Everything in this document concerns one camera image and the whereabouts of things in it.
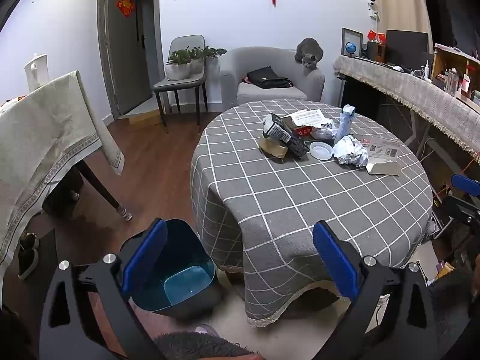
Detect cardboard box with red label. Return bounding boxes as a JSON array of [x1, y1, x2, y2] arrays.
[[281, 109, 334, 141]]

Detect dark wooden table leg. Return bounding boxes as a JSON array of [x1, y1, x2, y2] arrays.
[[77, 159, 133, 221]]

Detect grey door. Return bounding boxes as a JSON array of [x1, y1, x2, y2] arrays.
[[98, 0, 164, 121]]

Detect grey plastic wrapper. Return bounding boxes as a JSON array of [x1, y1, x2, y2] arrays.
[[310, 119, 338, 140]]

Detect beige curtain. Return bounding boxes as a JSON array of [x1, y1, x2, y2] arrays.
[[369, 0, 434, 46]]

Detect framed picture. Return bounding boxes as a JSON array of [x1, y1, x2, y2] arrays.
[[340, 27, 364, 58]]

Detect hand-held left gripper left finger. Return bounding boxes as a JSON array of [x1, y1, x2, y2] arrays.
[[37, 217, 168, 360]]

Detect white kettle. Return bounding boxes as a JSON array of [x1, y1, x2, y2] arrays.
[[24, 53, 50, 91]]

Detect printed white cards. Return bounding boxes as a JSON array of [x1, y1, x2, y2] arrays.
[[360, 137, 407, 160]]

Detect grey armchair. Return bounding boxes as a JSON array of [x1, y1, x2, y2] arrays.
[[219, 47, 326, 110]]

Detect white printed paper sheet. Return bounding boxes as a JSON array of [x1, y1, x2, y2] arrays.
[[290, 109, 326, 127]]

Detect blue plastic bin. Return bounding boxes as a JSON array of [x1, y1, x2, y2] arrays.
[[120, 218, 218, 316]]

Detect long counter with lace cloth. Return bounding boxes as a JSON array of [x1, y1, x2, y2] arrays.
[[334, 55, 480, 162]]

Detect dark slip-on shoe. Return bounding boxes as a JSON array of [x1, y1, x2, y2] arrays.
[[17, 247, 40, 280], [19, 232, 40, 250]]

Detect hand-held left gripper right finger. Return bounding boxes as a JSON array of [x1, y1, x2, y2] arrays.
[[313, 220, 437, 360]]

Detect wooden door step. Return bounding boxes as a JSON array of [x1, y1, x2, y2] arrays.
[[127, 110, 164, 125]]

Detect brown paper bag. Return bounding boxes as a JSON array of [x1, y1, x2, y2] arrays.
[[258, 135, 289, 163]]

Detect crumpled white foil wrapper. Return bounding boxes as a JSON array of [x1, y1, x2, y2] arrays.
[[333, 135, 370, 167]]

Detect open cardboard box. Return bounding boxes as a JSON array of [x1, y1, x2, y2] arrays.
[[431, 43, 480, 94]]

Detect white plastic lid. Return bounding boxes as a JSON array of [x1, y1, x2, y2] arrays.
[[310, 141, 334, 161]]

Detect grey dining chair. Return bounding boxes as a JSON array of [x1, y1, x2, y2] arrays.
[[152, 34, 209, 134]]

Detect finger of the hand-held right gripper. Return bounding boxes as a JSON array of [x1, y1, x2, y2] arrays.
[[442, 173, 480, 229]]

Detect black handbag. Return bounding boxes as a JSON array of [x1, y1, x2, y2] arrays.
[[245, 66, 294, 89]]

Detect table with cream cloth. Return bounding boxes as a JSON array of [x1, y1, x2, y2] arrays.
[[0, 70, 125, 274]]

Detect round table, grey checked cloth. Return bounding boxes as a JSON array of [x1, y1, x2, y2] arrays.
[[189, 99, 436, 329]]

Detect red diamond door decoration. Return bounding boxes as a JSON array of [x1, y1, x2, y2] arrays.
[[115, 0, 136, 18]]

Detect black monitor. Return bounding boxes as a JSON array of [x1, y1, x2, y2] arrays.
[[385, 29, 429, 67]]

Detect black snack bag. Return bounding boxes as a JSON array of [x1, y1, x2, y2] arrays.
[[262, 113, 310, 158]]

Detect grey cat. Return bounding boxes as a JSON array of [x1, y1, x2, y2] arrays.
[[294, 37, 325, 71]]

